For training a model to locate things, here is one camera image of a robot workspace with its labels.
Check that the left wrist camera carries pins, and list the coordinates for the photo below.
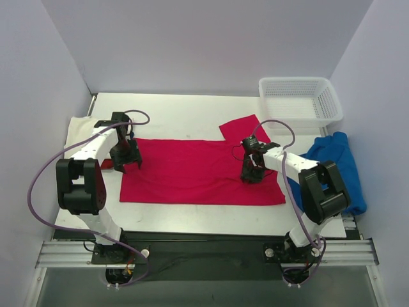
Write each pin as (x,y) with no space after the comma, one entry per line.
(119,119)

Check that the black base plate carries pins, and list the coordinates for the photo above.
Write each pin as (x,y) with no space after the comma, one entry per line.
(207,270)

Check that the cream folded t shirt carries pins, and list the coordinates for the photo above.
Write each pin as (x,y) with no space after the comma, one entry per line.
(79,129)

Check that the white perforated plastic basket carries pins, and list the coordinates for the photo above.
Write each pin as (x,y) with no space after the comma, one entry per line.
(301,102)

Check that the blue t shirt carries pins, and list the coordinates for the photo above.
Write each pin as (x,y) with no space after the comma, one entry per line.
(336,148)

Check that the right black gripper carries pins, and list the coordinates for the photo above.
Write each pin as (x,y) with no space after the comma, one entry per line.
(251,174)

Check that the red t shirt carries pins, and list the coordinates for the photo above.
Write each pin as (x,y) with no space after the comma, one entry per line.
(199,172)
(107,164)

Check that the aluminium mounting rail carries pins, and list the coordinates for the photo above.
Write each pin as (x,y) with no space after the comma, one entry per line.
(75,254)

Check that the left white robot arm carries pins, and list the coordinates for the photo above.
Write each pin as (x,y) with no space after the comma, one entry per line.
(80,183)

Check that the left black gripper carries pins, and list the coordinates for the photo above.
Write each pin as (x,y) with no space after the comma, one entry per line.
(126,158)

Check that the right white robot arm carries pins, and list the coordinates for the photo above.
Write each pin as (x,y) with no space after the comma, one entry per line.
(316,190)

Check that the red folded t shirt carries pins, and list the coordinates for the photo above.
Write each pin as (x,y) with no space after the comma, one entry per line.
(107,164)

